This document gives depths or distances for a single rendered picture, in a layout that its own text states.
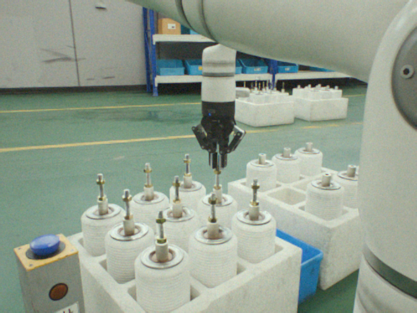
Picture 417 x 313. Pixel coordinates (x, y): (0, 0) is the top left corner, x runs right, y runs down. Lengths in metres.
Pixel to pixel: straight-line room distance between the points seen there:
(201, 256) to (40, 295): 0.27
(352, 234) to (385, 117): 0.84
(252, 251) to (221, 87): 0.35
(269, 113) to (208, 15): 2.68
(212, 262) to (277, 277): 0.16
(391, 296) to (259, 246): 0.54
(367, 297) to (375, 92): 0.12
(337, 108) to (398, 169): 3.20
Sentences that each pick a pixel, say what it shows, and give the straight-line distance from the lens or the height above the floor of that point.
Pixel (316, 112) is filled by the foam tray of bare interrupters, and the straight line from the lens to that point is 3.26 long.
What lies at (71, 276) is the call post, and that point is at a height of 0.28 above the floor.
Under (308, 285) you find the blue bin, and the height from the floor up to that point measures 0.05.
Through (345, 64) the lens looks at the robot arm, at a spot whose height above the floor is 0.58.
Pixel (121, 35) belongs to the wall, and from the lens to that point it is 5.66.
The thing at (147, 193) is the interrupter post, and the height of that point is 0.27.
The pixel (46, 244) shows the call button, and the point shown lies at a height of 0.33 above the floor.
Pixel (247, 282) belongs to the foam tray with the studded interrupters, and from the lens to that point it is 0.71.
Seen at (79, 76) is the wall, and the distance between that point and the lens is 5.65.
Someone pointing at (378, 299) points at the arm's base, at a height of 0.46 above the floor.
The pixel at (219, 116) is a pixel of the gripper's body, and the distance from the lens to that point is 0.76.
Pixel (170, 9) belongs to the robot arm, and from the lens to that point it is 0.36.
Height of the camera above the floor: 0.60
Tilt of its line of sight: 18 degrees down
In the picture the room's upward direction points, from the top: straight up
